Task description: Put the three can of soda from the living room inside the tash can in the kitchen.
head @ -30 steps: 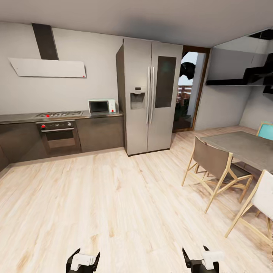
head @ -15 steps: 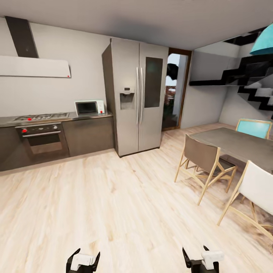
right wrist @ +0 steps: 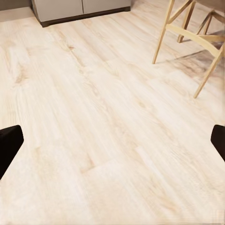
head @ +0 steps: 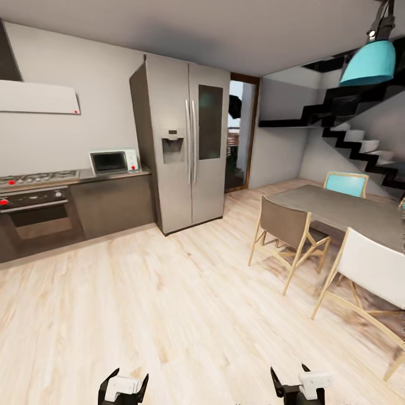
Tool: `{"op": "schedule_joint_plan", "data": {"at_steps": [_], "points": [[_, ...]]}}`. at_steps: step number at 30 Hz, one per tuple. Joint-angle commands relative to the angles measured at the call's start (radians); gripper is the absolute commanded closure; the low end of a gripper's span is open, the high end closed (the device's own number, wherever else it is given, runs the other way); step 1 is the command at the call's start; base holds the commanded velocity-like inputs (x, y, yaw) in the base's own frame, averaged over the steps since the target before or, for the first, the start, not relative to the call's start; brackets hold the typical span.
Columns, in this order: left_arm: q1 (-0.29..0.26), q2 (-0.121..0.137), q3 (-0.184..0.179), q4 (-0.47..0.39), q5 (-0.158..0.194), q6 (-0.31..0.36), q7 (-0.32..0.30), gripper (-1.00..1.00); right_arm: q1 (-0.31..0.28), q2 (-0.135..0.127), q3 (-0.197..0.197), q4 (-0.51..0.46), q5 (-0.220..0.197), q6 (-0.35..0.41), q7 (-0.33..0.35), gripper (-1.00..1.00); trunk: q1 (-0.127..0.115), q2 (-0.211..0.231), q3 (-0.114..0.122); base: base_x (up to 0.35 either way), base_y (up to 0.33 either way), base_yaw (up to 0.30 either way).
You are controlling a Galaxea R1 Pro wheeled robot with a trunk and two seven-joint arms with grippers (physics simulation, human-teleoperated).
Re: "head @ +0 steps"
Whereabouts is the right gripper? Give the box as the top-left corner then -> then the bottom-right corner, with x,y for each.
271,364 -> 325,405

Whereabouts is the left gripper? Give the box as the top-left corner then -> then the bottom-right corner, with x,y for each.
98,368 -> 149,405

